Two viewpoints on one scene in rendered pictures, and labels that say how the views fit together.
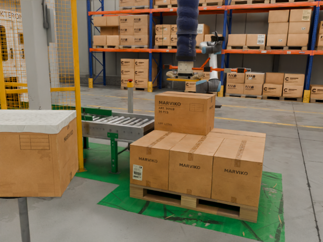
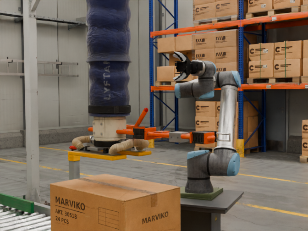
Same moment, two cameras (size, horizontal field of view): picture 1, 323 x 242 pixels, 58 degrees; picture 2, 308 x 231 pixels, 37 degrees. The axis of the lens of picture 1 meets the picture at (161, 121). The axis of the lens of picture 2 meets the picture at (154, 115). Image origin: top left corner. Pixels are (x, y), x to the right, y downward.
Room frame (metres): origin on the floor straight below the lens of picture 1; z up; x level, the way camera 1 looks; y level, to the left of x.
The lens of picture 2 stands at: (1.12, -1.34, 1.44)
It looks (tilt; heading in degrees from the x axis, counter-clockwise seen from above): 3 degrees down; 21
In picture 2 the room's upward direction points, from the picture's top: straight up
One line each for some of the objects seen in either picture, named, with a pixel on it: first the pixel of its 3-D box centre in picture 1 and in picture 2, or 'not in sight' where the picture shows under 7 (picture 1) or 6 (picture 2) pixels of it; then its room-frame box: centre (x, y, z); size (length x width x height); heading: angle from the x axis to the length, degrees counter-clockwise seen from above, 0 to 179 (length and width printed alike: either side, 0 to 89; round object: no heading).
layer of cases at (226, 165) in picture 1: (202, 156); not in sight; (2.90, -0.44, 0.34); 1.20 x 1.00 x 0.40; 69
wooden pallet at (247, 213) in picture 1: (201, 180); not in sight; (2.90, -0.44, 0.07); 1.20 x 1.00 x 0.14; 69
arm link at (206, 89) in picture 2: (217, 49); (204, 88); (3.71, -0.67, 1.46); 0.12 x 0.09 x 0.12; 87
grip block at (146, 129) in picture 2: (207, 69); (144, 133); (3.21, -0.49, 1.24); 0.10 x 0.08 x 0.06; 160
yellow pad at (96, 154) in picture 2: (182, 78); (96, 151); (3.20, -0.22, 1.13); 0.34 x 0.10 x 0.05; 70
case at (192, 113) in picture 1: (185, 112); (113, 222); (3.30, -0.27, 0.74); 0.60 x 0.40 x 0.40; 68
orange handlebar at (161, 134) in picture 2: (205, 68); (152, 130); (3.34, -0.48, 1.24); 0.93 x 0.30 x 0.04; 70
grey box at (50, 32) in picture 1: (44, 26); not in sight; (2.83, 1.10, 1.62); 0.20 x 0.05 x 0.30; 69
